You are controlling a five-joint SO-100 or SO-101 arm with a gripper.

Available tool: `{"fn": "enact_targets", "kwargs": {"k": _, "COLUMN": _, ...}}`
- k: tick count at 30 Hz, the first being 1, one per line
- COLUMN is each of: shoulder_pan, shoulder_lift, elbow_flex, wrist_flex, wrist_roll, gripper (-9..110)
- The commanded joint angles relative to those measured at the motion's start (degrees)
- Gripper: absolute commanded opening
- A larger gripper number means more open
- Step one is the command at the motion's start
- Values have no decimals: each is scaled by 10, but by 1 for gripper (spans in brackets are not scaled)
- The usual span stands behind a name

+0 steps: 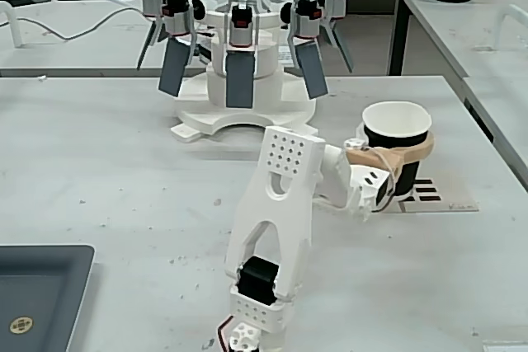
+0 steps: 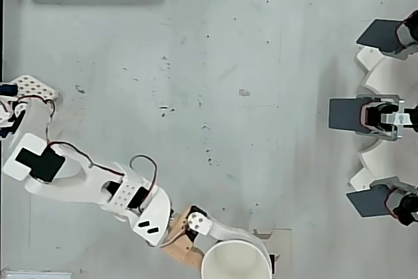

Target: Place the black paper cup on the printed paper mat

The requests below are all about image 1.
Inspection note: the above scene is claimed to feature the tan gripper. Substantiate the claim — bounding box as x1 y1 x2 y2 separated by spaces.
343 130 436 172

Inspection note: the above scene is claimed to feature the black paper cup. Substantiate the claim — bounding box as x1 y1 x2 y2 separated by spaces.
361 101 433 201

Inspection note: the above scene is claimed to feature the printed paper mat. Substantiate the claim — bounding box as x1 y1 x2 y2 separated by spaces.
370 178 481 214

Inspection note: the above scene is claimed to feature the grey dispenser paddle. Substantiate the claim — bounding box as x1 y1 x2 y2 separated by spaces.
295 40 330 100
224 49 255 110
158 36 190 99
135 17 167 72
324 18 356 74

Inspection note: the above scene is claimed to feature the black table leg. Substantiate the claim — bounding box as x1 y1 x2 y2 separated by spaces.
387 0 414 77

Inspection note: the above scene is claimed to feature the white dispenser carousel base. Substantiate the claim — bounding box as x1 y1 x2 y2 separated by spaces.
170 9 318 145

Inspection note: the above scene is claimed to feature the grey plastic tray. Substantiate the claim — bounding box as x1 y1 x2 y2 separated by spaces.
0 243 97 352

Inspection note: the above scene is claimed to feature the round beige patterned token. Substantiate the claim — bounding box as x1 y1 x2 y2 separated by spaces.
9 316 35 336

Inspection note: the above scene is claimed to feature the gripper servo cable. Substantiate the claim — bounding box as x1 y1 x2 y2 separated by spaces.
364 145 399 209

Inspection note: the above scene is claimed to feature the white frame leg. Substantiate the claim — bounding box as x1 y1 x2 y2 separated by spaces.
0 0 24 49
493 2 528 53

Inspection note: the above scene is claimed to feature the red black base cable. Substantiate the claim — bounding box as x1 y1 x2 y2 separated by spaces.
216 317 237 352

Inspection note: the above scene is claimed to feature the grey power cable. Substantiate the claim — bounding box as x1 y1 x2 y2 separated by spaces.
16 7 146 43

